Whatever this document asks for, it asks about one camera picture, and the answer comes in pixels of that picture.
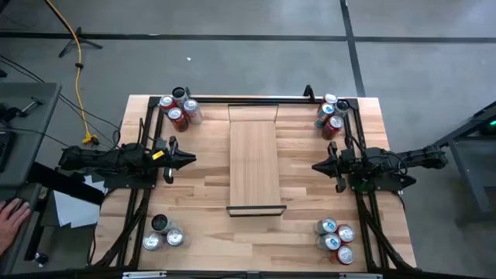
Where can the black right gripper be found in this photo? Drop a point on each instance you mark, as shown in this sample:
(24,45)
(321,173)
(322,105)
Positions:
(339,168)

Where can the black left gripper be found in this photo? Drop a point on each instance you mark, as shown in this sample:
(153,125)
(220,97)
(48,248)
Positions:
(172,159)

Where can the dark red soda can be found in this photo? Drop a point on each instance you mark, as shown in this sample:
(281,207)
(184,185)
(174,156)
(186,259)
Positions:
(179,121)

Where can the blue silver energy drink can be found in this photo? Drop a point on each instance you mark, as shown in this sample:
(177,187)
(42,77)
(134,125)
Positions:
(324,113)

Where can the tall silver energy drink can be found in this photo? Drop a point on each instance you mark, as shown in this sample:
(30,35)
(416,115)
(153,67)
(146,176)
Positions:
(160,222)
(342,106)
(179,93)

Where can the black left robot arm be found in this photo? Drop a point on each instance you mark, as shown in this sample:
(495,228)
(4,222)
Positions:
(97,159)

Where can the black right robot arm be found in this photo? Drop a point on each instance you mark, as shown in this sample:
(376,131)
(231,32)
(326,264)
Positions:
(418,157)

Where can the silver Diet Coke can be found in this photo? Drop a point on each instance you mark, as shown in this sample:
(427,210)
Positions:
(192,110)

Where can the silver can blue tab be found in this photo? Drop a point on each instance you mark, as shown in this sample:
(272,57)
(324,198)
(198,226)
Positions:
(327,226)
(331,241)

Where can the black beam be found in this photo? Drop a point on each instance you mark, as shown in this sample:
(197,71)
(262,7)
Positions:
(66,184)

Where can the white paper sheets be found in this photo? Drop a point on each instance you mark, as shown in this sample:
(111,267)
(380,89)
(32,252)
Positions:
(73,211)

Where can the grey desk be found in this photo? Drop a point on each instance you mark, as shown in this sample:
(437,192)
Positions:
(35,128)

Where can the black tripod stand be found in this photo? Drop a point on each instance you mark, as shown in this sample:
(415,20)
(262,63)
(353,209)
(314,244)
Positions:
(79,38)

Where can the metal clamp tool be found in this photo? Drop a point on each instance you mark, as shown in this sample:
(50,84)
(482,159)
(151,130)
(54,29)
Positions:
(31,104)

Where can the black metal cart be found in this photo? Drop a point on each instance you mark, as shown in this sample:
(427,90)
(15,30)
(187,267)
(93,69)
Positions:
(482,118)

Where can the black caster wheel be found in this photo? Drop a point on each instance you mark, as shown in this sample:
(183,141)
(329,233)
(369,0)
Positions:
(40,258)

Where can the black keyboard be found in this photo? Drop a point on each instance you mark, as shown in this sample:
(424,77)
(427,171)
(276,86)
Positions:
(4,151)

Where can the person's hand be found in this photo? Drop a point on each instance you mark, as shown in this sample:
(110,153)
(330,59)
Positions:
(11,222)

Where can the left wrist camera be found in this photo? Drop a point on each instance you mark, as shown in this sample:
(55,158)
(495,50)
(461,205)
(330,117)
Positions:
(157,155)

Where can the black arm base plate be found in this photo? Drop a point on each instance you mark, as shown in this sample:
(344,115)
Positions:
(116,182)
(387,186)

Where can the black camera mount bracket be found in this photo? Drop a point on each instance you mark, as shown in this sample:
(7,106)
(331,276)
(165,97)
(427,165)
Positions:
(308,93)

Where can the silver metal bracket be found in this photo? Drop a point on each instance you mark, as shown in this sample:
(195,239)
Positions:
(144,274)
(360,276)

